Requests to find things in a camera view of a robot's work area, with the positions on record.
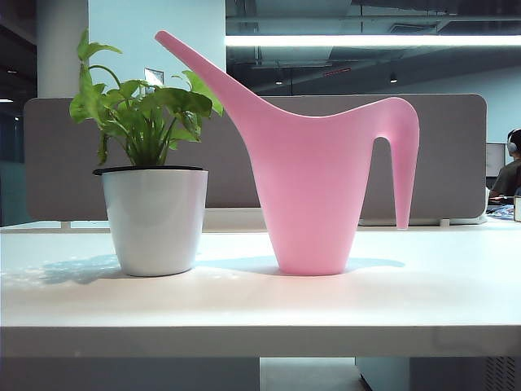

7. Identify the grey vented cabinet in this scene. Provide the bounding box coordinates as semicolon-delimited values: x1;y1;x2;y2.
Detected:
355;356;521;391

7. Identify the pink plastic watering can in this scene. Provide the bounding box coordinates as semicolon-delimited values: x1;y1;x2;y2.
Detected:
153;29;420;275

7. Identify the white plant pot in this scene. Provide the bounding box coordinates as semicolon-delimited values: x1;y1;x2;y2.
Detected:
92;165;209;278

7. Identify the grey desk partition screen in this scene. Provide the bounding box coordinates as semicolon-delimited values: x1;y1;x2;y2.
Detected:
23;93;488;222

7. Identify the green leafy plant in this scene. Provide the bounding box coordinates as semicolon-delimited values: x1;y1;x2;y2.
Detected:
68;28;225;168

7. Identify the white round pillar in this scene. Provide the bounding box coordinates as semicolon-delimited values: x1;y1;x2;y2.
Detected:
36;0;90;99

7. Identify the computer monitor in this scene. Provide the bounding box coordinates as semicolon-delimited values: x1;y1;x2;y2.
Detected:
486;143;507;178

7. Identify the seated person in dark shirt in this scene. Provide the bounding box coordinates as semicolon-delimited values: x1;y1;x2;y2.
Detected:
488;129;521;204

